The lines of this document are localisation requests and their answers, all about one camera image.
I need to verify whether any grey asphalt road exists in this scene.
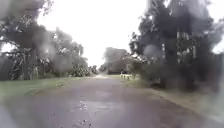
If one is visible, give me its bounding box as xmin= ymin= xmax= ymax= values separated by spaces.
xmin=0 ymin=75 xmax=224 ymax=128

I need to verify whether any clump of tall trees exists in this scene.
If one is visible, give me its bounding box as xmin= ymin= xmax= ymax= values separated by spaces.
xmin=128 ymin=0 xmax=224 ymax=92

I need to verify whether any grass verge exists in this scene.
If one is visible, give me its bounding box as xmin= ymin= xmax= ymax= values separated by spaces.
xmin=0 ymin=75 xmax=98 ymax=98
xmin=107 ymin=73 xmax=224 ymax=122

